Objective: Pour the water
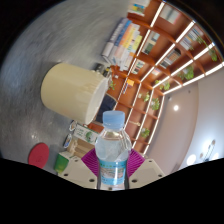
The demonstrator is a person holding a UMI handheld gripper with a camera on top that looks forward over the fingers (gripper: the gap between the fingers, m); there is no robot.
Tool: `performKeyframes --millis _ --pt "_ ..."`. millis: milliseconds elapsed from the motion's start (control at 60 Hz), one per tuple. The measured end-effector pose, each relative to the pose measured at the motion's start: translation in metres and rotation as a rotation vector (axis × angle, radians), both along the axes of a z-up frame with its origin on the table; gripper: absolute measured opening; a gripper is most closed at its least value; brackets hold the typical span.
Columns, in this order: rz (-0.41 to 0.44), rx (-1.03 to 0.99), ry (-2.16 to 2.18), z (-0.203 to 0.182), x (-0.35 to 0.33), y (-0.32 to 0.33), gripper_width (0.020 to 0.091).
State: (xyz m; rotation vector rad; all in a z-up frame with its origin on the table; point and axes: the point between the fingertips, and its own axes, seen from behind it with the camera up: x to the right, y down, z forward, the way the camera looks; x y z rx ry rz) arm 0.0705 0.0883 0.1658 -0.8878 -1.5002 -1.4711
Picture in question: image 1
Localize ceiling lights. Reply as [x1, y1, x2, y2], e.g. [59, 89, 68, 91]
[171, 103, 223, 168]

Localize wooden shelf unit with books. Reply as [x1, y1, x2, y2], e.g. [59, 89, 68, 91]
[89, 0, 224, 158]

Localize dark blue chair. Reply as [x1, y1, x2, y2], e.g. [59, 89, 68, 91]
[95, 93, 118, 124]

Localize small printed sticker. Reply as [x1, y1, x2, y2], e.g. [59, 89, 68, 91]
[63, 133, 74, 149]
[68, 120, 78, 132]

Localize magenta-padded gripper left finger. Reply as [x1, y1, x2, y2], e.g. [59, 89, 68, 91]
[61, 147, 100, 190]

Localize clear blue-capped water bottle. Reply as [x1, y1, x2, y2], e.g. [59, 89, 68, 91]
[94, 110, 133, 191]

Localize tall green-white carton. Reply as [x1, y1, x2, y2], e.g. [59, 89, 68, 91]
[72, 123, 99, 144]

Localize colourful book stack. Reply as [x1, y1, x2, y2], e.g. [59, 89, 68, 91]
[101, 17, 144, 69]

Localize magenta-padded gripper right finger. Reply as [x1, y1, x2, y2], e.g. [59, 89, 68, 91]
[127, 148, 167, 189]

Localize flat round red coaster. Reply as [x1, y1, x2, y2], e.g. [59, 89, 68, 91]
[27, 142, 50, 169]

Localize cream ribbed cup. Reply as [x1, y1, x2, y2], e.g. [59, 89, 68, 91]
[40, 62, 110, 125]

